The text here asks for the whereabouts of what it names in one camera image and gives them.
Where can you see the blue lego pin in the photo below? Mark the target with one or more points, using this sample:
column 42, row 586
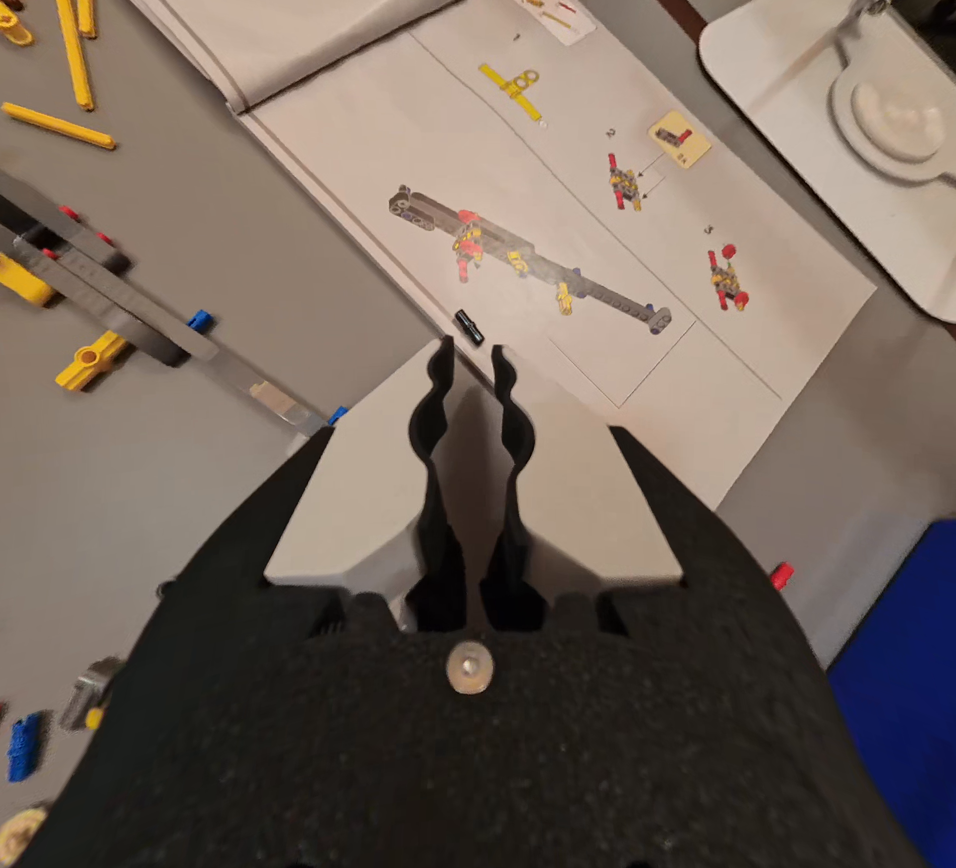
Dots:
column 22, row 745

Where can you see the white document stand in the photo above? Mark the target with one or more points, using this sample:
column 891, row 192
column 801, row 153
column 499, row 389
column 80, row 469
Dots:
column 806, row 106

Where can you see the open lego instruction booklet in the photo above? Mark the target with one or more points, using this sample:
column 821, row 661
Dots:
column 694, row 360

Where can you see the black lego pin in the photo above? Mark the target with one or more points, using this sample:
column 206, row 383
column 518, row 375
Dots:
column 469, row 327

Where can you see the blue plastic bin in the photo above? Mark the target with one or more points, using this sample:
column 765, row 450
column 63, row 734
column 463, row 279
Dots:
column 904, row 696

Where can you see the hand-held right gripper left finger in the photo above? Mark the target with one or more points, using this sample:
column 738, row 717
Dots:
column 358, row 502

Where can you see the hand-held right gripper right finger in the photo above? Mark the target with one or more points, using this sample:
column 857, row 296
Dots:
column 590, row 517

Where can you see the tan lego gear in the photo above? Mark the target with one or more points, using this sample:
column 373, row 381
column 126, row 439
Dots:
column 16, row 836

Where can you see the red lego pin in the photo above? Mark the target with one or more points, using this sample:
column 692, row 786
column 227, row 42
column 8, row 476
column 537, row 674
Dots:
column 782, row 575

